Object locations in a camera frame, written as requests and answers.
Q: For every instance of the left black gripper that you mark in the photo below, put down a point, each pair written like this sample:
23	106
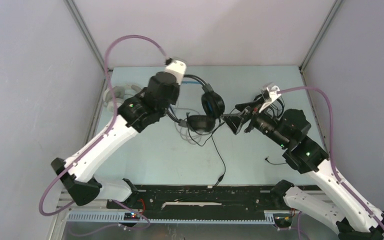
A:
172	101

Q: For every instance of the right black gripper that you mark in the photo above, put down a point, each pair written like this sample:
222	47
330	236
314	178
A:
250	110

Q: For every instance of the black headset with blue band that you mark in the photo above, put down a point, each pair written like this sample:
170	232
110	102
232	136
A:
213	106

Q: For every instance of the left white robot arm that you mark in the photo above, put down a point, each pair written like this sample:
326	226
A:
77	173

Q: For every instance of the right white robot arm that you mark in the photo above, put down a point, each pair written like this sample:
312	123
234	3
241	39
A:
348	214

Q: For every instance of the small black on-ear headphones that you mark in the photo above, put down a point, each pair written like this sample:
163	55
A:
277	112

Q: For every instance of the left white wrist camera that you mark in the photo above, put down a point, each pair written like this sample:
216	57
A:
176	67

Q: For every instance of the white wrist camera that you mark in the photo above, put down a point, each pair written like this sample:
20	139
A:
176	67
270	93

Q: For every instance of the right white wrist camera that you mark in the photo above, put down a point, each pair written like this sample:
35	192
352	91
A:
270	93

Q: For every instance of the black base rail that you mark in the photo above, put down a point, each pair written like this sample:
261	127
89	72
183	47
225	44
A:
203	203

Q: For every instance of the left aluminium frame post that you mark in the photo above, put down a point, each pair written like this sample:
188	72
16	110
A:
85	32

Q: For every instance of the aluminium frame post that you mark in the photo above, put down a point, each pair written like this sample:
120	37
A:
335	8
85	32

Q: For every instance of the right aluminium frame post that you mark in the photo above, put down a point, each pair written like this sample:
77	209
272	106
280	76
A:
335	8

